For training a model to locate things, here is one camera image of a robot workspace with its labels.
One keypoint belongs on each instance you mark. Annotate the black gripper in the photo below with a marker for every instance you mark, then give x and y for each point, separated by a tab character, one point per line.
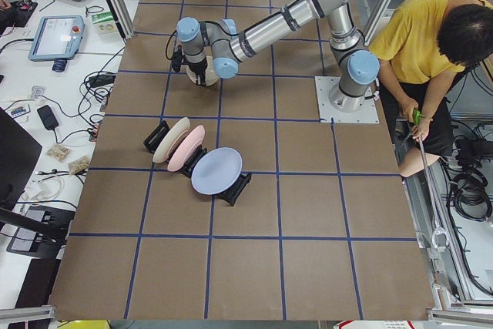
196	68

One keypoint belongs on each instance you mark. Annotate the black dish rack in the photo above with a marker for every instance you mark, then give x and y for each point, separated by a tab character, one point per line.
230	195

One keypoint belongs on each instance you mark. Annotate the green white small box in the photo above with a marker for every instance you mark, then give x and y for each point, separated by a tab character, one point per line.
104	23

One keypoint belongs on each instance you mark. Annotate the black power adapter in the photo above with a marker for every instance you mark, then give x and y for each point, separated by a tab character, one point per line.
47	117

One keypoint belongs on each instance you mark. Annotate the pink plate in rack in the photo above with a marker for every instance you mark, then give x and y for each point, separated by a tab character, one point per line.
186	148

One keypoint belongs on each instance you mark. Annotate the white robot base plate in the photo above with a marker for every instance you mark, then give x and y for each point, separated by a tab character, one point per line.
335	107

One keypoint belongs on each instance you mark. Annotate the white ceramic bowl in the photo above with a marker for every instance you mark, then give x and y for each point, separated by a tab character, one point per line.
210	76

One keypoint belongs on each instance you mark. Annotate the cream plate in rack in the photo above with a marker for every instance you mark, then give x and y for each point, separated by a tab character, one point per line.
171	140

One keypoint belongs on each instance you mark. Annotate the light blue plate in rack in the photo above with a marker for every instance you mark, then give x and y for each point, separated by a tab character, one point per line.
217	171

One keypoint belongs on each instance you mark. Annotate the near teach pendant tablet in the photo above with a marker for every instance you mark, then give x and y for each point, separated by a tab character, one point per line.
57	37

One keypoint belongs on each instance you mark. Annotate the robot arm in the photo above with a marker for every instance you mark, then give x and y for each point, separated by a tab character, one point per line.
230	47

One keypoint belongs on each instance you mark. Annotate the person in yellow shirt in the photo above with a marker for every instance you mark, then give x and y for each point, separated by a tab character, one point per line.
421	50

